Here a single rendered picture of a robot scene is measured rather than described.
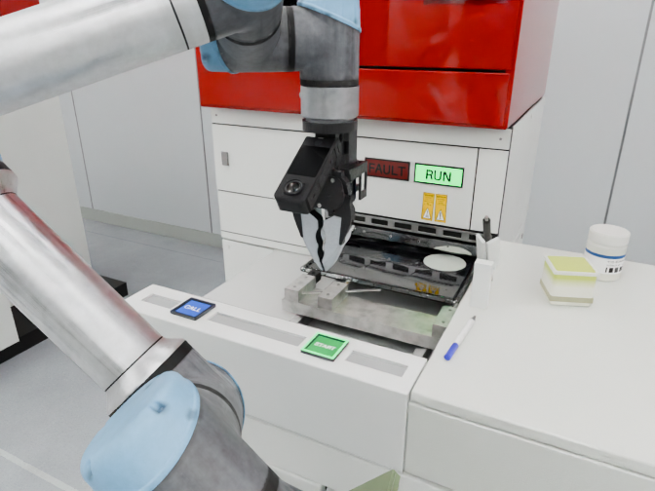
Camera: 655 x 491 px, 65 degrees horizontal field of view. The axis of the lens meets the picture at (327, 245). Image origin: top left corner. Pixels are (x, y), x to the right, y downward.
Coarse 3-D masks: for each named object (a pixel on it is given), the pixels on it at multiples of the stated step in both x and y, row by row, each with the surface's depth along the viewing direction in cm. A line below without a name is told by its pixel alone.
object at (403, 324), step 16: (288, 304) 111; (304, 304) 109; (352, 304) 109; (368, 304) 109; (384, 304) 109; (336, 320) 106; (352, 320) 105; (368, 320) 103; (384, 320) 103; (400, 320) 103; (416, 320) 103; (432, 320) 103; (384, 336) 102; (400, 336) 101; (416, 336) 99
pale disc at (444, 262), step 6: (426, 258) 126; (432, 258) 126; (438, 258) 126; (444, 258) 126; (450, 258) 126; (456, 258) 126; (426, 264) 123; (432, 264) 123; (438, 264) 123; (444, 264) 123; (450, 264) 123; (456, 264) 123; (462, 264) 123; (444, 270) 120; (450, 270) 120; (456, 270) 120
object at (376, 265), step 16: (352, 240) 138; (368, 240) 138; (384, 240) 137; (352, 256) 127; (368, 256) 127; (384, 256) 127; (400, 256) 127; (416, 256) 127; (464, 256) 127; (336, 272) 119; (352, 272) 119; (368, 272) 119; (384, 272) 119; (400, 272) 119; (416, 272) 119; (432, 272) 119; (448, 272) 119; (464, 272) 119; (416, 288) 111; (432, 288) 111; (448, 288) 111
